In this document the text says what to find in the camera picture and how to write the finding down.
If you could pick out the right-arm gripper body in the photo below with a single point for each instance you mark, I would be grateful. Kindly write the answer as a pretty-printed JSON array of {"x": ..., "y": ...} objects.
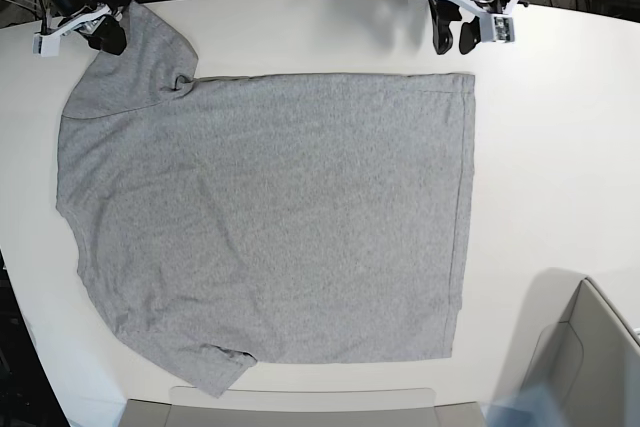
[{"x": 116, "y": 11}]

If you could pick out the grey T-shirt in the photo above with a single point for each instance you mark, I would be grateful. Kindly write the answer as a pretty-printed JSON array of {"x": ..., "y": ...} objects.
[{"x": 292, "y": 219}]

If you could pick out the beige plastic bin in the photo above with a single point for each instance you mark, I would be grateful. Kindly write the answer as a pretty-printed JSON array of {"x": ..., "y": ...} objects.
[{"x": 590, "y": 360}]

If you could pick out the grey front tray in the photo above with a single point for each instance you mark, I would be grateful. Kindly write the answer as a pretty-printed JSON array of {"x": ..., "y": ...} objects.
[{"x": 405, "y": 407}]

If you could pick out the blue translucent bag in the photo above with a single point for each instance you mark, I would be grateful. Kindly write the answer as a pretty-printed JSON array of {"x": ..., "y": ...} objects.
[{"x": 533, "y": 406}]

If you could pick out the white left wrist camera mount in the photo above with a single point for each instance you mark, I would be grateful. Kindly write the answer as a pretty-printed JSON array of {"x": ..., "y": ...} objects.
[{"x": 495, "y": 28}]

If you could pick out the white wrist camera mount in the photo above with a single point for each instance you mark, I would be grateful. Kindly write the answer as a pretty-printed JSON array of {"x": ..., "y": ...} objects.
[
  {"x": 495, "y": 28},
  {"x": 47, "y": 43}
]

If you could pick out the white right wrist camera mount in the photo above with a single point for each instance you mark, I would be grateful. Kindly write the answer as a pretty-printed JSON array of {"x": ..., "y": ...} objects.
[{"x": 47, "y": 43}]

